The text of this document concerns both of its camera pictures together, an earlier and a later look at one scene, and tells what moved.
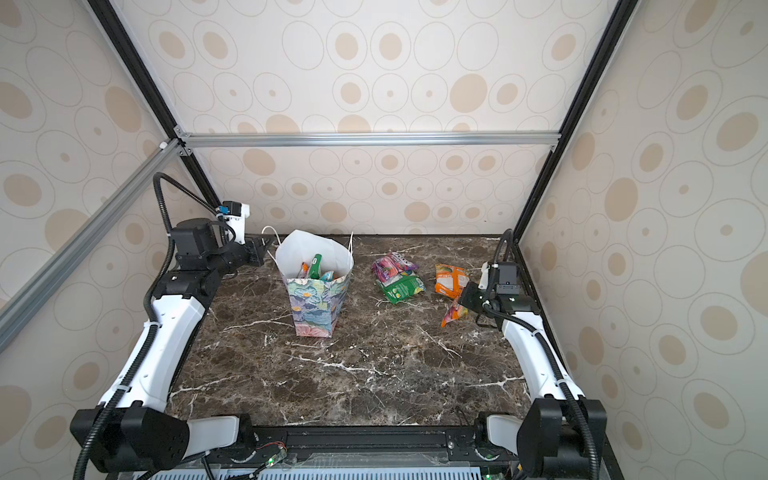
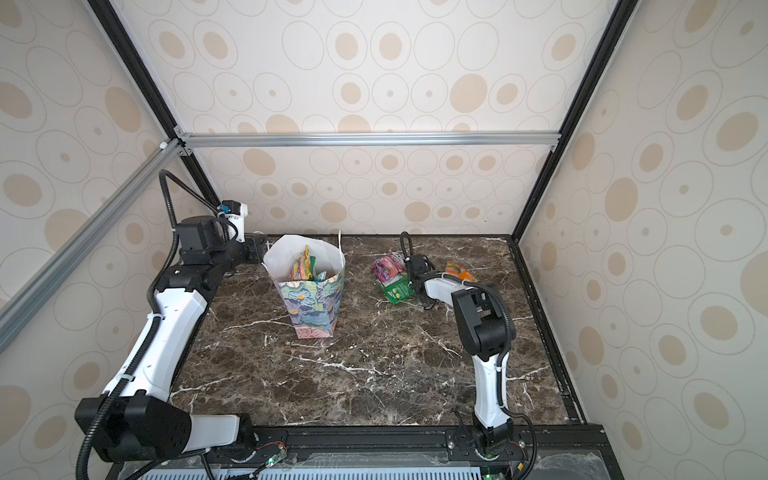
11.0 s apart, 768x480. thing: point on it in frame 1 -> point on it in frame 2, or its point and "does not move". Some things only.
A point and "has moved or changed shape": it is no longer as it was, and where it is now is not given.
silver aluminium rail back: (212, 140) does not move
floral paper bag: (317, 271) has moved or changed shape
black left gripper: (254, 241) does not move
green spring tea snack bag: (403, 289) does not move
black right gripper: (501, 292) -> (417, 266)
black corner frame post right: (611, 41) does not move
